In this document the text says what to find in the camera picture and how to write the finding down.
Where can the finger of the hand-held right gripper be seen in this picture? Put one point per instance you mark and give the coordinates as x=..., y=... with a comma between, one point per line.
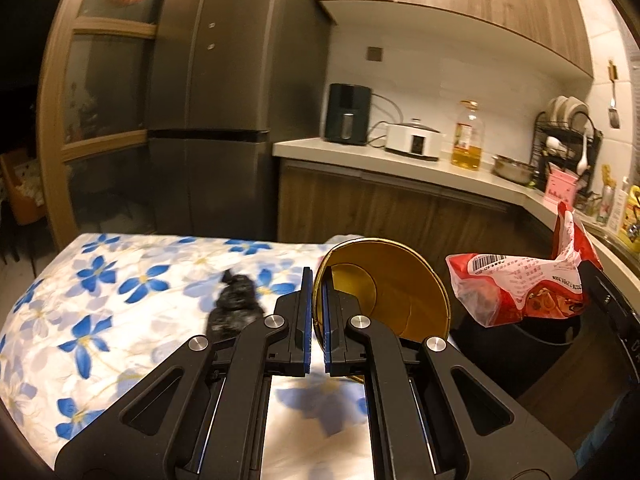
x=616, y=305

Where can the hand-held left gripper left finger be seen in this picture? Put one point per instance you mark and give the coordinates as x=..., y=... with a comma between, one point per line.
x=306, y=320

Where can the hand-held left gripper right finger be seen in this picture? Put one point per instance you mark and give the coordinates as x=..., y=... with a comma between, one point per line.
x=327, y=340

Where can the gold paper bowl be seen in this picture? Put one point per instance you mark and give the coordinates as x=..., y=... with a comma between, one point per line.
x=385, y=285

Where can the black trash bin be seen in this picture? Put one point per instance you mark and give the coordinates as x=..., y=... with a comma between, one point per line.
x=545, y=360

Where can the red snack packet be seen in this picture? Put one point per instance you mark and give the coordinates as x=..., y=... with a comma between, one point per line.
x=515, y=285

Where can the black plastic bag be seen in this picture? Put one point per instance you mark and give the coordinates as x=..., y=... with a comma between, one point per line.
x=232, y=305

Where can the yellow bottle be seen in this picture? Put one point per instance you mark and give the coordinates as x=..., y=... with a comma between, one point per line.
x=629, y=222

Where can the white bottle red label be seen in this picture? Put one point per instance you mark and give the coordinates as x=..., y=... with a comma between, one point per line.
x=605, y=207

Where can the pink utensil box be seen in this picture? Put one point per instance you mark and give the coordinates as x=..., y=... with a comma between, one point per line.
x=559, y=187

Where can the wooden kitchen counter cabinet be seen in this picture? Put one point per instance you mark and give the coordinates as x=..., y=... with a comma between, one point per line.
x=380, y=205

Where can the white ladle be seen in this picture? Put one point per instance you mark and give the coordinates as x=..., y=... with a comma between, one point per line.
x=582, y=160

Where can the metal bowl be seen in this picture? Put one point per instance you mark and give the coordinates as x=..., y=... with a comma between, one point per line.
x=514, y=171

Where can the black dish rack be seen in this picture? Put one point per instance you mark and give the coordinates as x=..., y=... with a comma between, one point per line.
x=565, y=125

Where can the hanging metal spatula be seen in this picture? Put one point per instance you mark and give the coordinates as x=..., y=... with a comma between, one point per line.
x=613, y=117

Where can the blue floral tablecloth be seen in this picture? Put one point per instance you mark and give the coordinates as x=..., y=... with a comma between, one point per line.
x=100, y=310

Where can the white electric cooker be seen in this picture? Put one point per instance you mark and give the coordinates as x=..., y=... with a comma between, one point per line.
x=412, y=142

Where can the black air fryer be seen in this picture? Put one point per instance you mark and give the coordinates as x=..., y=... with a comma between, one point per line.
x=347, y=112

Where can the cooking oil bottle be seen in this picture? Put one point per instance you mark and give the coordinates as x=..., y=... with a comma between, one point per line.
x=467, y=150

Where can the grey refrigerator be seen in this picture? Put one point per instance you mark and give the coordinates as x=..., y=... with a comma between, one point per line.
x=225, y=85

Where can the orange chair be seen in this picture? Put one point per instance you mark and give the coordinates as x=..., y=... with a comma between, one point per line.
x=22, y=195

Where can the wooden glass door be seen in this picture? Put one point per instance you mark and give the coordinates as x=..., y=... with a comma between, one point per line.
x=100, y=80

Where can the dark wall socket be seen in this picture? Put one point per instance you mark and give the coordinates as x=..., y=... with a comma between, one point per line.
x=374, y=53

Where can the wooden wall cabinet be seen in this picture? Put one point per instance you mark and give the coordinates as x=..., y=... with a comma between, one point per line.
x=475, y=5

